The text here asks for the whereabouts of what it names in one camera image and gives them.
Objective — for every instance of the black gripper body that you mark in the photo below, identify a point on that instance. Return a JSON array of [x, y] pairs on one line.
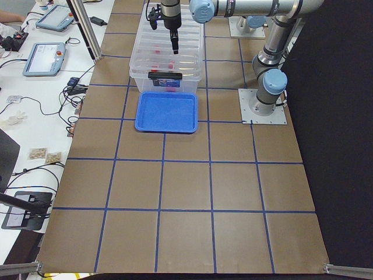
[[172, 23]]

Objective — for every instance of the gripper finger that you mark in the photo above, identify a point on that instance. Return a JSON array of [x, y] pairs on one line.
[[174, 41]]

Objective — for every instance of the clear plastic box lid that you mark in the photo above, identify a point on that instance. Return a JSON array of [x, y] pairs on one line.
[[152, 50]]

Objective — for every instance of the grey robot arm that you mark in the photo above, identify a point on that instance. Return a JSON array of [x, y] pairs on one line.
[[228, 68]]

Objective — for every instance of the clear plastic storage box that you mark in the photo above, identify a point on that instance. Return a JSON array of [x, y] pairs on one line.
[[167, 85]]

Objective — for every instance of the blue plastic tray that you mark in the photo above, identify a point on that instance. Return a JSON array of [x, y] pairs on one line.
[[167, 112]]

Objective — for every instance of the black power adapter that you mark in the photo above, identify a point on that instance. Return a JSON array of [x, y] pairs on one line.
[[98, 21]]

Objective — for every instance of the far teach pendant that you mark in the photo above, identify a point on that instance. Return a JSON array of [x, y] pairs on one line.
[[57, 19]]

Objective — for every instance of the teach pendant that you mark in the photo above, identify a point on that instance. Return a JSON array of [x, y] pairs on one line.
[[57, 19], [45, 59]]

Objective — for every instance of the near teach pendant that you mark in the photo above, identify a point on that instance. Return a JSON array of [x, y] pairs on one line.
[[45, 59]]

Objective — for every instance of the black box latch handle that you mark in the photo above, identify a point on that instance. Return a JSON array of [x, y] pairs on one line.
[[165, 75]]

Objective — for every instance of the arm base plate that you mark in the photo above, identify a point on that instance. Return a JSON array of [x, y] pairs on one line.
[[256, 113], [247, 27]]

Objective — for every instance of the aluminium frame post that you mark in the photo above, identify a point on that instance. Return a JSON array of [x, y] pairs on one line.
[[80, 16]]

